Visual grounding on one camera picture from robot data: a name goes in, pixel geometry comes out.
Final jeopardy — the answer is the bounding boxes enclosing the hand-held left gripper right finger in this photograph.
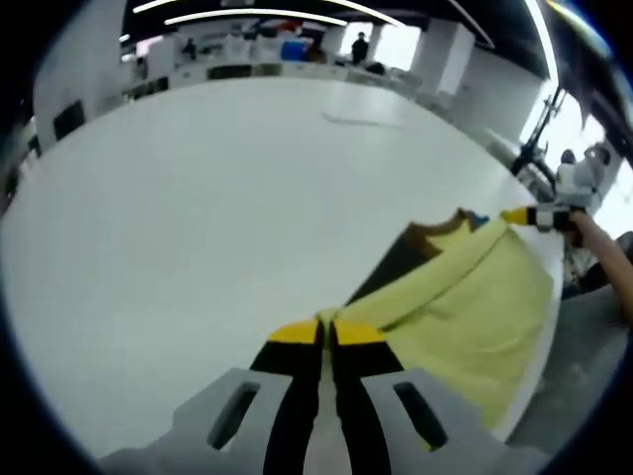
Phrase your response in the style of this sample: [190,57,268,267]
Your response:
[329,320,487,475]

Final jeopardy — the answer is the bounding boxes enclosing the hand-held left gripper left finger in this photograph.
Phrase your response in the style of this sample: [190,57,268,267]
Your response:
[171,319,326,475]

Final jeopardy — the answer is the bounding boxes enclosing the yellow garment grey blue sleeves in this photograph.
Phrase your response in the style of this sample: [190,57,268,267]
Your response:
[315,207,558,454]

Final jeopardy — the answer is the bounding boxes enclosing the person's right hand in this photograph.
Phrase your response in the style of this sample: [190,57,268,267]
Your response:
[563,210,595,248]

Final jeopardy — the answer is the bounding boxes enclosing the black tripod stand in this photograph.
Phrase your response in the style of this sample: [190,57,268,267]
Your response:
[511,86,565,189]

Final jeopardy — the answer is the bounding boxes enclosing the large dark display screen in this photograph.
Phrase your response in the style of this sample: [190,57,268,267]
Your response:
[578,48,624,130]

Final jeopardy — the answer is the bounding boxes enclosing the white ceiling light strip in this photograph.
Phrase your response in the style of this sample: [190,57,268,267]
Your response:
[133,0,397,26]
[526,0,560,85]
[164,10,347,26]

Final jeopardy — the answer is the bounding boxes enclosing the white square pillar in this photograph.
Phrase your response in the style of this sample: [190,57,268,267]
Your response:
[34,0,130,144]
[427,19,476,100]

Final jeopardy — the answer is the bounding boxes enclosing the blue container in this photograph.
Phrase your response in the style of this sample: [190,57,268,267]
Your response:
[281,40,311,61]

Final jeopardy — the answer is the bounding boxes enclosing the white cabinet row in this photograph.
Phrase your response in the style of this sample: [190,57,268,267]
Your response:
[123,61,421,95]

